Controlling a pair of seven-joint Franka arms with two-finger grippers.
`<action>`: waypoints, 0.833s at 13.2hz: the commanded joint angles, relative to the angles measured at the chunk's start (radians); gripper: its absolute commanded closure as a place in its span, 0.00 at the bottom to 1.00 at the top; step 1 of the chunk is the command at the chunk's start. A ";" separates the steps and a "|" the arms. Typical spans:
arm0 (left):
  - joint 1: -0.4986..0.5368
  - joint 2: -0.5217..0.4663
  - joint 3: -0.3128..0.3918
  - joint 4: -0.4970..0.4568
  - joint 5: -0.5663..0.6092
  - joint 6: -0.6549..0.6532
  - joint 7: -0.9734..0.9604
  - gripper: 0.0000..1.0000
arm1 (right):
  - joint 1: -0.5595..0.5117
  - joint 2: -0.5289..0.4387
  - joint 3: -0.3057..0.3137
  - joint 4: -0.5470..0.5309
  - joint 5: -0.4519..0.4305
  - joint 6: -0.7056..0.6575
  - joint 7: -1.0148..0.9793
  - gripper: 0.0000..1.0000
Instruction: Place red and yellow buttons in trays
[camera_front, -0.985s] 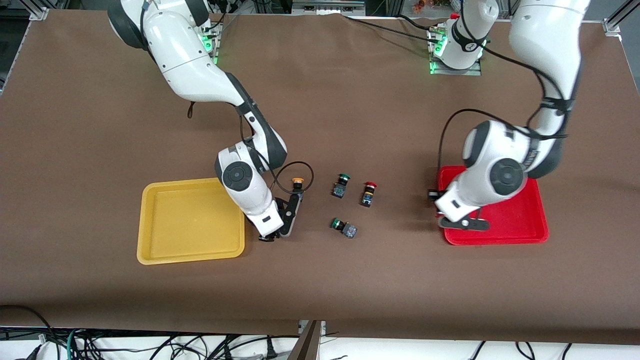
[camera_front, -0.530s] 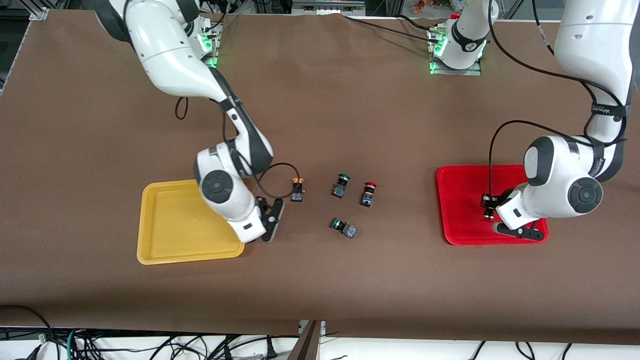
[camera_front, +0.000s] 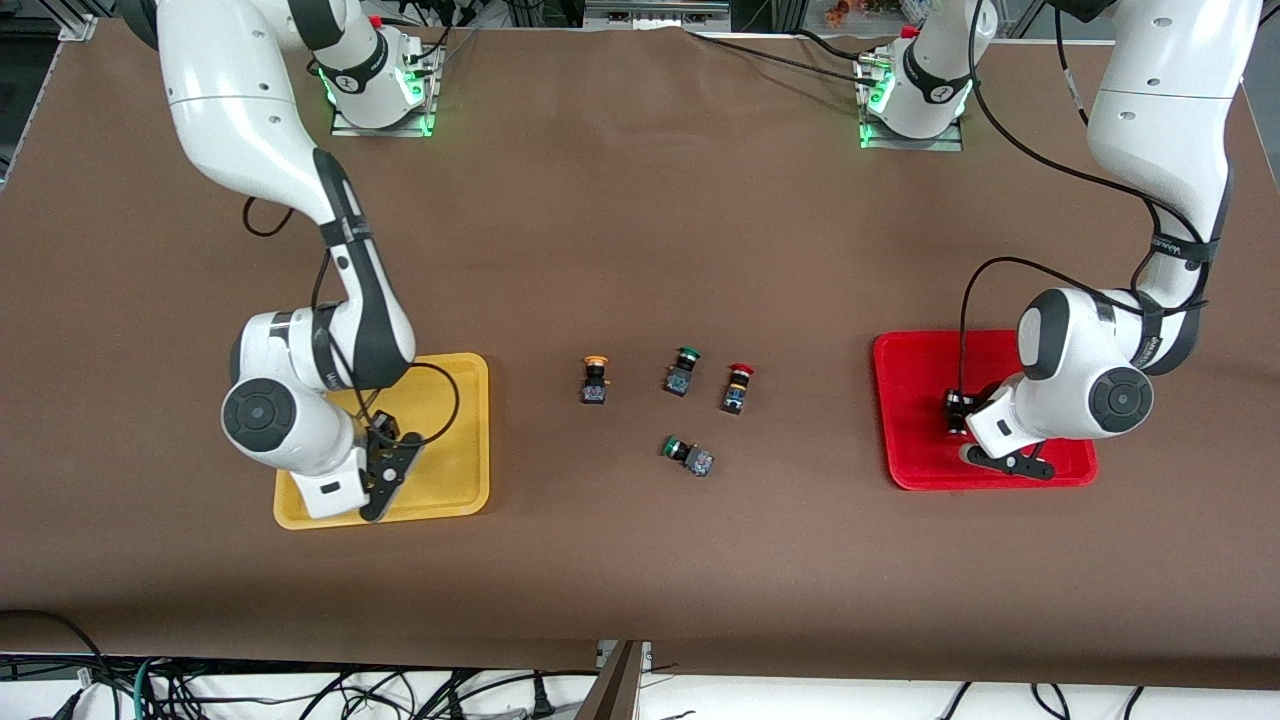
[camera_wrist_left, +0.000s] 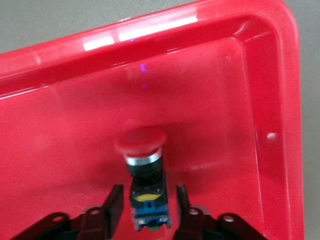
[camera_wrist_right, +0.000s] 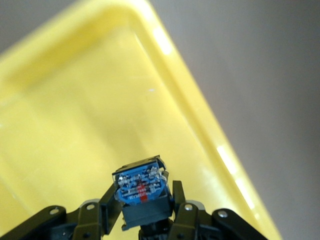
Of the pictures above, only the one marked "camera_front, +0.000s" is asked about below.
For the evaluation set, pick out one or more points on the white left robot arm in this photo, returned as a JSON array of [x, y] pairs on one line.
[[1160, 110]]

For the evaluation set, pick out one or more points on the green push button switch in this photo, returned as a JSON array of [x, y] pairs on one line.
[[692, 458], [680, 376]]

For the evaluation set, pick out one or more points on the red push button switch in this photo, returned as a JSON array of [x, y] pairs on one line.
[[957, 412], [737, 392]]

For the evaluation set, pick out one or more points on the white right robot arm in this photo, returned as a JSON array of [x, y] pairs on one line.
[[240, 110]]

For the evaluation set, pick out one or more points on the white metal bracket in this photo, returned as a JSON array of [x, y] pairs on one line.
[[640, 655]]

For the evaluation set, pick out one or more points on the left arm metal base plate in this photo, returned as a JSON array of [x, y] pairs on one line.
[[950, 143]]

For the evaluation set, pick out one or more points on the black power plug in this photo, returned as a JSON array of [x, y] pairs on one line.
[[541, 702]]

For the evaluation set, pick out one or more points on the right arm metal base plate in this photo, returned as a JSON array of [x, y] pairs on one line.
[[345, 128]]

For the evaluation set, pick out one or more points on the wooden table beam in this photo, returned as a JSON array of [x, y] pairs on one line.
[[612, 690]]

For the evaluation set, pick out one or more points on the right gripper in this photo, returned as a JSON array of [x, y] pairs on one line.
[[381, 439]]

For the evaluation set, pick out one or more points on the yellow plastic tray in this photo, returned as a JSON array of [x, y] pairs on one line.
[[450, 470]]

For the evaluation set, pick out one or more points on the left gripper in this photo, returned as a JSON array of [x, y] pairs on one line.
[[962, 408]]

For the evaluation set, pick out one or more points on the red plastic tray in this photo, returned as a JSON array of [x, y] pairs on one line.
[[915, 400]]

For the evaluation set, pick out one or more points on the grey metal box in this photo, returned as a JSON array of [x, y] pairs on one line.
[[655, 12]]

